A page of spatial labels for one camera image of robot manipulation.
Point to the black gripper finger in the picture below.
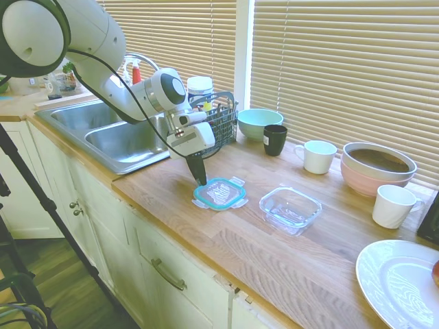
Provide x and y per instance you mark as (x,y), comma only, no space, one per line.
(198,169)

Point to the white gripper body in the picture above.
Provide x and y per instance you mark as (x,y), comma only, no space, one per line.
(192,140)

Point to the teal-rimmed clear container lid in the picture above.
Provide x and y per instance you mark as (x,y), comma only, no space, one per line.
(219,193)

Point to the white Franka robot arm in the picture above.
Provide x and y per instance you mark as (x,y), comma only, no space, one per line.
(85,31)

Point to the clear glass food container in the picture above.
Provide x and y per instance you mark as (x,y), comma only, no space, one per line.
(291,210)

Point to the printed food package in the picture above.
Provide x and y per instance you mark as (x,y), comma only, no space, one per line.
(68,80)

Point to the grey plastic cutlery basket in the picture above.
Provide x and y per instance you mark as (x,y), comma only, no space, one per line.
(224,127)

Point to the white wipes canister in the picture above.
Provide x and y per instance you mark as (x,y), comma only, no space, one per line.
(200,90)

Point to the mint green bowl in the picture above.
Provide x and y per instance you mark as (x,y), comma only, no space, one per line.
(255,128)

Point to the stainless steel sink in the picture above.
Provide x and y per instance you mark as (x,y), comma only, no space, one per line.
(113,144)

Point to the black mug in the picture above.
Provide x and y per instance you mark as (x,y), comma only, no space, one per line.
(274,142)

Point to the white base cabinet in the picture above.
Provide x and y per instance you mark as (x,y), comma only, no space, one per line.
(154,240)

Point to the spray bottle red liquid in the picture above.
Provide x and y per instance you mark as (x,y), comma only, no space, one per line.
(137,75)

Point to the chrome faucet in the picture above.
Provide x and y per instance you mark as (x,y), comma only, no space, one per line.
(145,59)

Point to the wide white mug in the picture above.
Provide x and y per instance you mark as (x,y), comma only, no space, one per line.
(320,159)

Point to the silver cabinet knob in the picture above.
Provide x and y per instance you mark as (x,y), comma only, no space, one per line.
(79,212)
(73,205)

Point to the clear bottle blue liquid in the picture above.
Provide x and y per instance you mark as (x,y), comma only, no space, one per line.
(54,89)

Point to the black tripod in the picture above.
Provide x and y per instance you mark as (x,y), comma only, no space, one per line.
(44,202)

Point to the wide beige window blind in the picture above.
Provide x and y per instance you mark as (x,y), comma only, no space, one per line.
(343,68)

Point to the pink bowl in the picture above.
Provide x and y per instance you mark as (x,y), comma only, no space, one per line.
(370,186)

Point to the tall white mug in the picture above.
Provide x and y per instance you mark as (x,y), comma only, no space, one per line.
(391,209)

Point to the white plate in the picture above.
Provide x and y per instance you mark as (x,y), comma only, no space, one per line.
(394,284)

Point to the red apple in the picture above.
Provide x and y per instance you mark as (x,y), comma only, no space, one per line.
(436,274)

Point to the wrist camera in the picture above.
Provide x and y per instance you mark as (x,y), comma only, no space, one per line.
(192,118)

